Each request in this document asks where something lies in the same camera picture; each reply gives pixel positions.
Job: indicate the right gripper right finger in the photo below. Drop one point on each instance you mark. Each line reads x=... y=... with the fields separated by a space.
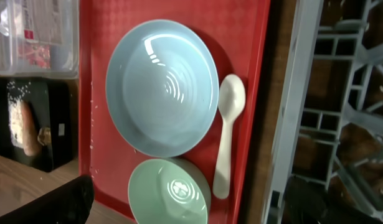
x=306 y=203

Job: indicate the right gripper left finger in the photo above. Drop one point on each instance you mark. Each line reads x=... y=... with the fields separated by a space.
x=69 y=203

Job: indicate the orange carrot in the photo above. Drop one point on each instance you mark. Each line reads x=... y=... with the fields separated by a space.
x=30 y=143

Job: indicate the brown food scrap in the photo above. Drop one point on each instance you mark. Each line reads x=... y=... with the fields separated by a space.
x=44 y=136

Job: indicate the mint green bowl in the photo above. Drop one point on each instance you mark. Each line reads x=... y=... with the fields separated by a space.
x=169 y=191

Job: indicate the red snack wrapper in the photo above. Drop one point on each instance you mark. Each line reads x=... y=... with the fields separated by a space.
x=33 y=52

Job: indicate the grey dishwasher rack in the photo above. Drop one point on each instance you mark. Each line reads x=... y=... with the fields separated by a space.
x=327 y=129

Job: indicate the black plastic bin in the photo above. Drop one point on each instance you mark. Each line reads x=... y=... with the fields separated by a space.
x=50 y=104

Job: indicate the white rice pile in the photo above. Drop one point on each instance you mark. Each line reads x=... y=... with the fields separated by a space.
x=15 y=118

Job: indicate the white plastic spoon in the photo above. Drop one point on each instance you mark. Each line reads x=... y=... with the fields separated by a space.
x=232 y=100

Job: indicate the light blue plate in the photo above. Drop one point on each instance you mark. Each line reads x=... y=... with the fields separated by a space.
x=162 y=88

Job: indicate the clear plastic bin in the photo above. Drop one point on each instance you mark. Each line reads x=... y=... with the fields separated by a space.
x=54 y=22

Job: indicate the red serving tray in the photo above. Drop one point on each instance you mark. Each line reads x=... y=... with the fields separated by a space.
x=234 y=32

